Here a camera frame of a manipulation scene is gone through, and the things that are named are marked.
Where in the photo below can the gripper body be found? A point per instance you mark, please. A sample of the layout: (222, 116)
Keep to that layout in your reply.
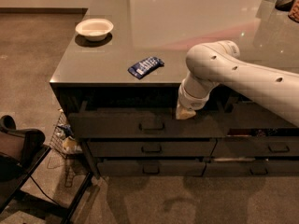
(193, 104)

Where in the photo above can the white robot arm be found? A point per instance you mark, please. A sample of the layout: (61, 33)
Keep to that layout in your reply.
(212, 64)

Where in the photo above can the blue snack packet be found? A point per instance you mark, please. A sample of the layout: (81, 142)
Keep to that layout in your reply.
(145, 67)

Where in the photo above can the grey counter cabinet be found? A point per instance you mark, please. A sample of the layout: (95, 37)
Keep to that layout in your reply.
(95, 75)

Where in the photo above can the white paper bowl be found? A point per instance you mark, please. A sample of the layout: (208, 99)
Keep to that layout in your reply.
(94, 29)

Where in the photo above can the brown woven object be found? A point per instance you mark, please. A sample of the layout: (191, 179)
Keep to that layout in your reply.
(294, 11)

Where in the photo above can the black chair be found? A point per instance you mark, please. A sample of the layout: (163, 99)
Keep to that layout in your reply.
(21, 152)

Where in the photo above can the wire basket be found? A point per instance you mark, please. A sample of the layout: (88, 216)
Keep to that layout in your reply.
(65, 152)

